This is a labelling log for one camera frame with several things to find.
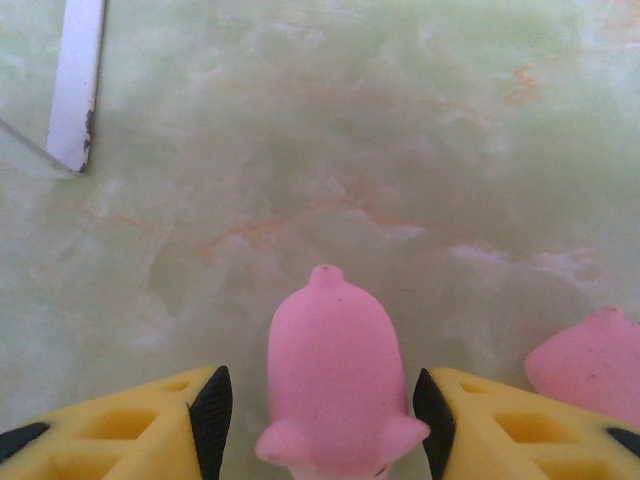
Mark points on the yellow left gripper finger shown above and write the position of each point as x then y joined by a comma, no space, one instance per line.
125,435

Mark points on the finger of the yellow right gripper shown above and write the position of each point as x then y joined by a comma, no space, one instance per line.
525,440

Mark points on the pink plastic pig toy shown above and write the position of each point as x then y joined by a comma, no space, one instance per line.
335,360
595,360

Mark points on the wooden shelf with white frame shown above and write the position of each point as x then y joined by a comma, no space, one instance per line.
75,85

